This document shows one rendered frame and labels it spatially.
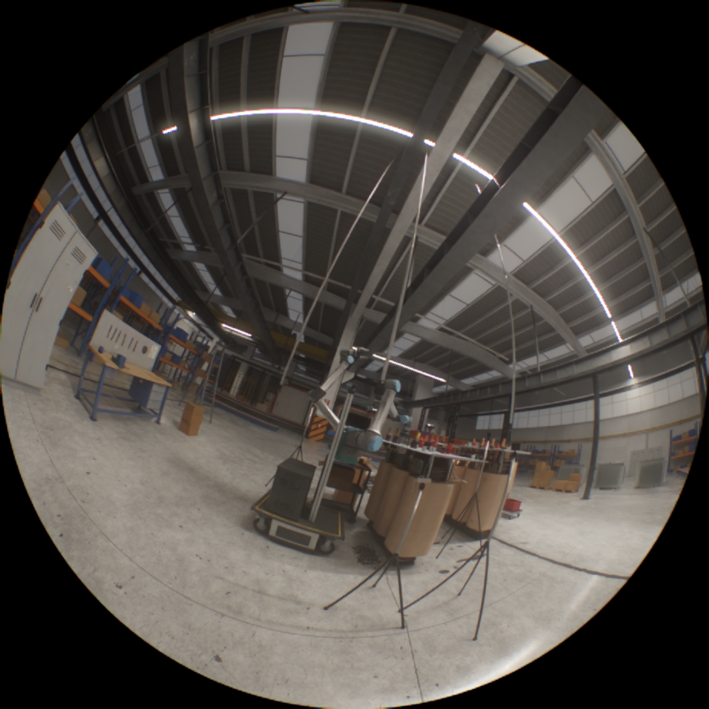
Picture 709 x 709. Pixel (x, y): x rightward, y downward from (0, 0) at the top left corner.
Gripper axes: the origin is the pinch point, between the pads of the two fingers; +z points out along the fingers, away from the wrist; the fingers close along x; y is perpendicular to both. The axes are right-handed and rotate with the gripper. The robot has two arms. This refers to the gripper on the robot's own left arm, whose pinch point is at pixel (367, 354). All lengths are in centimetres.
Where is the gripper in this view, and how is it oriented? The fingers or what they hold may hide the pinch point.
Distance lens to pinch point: 262.3
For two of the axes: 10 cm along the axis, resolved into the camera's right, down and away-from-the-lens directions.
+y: 0.9, -7.4, 6.6
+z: 10.0, 0.9, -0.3
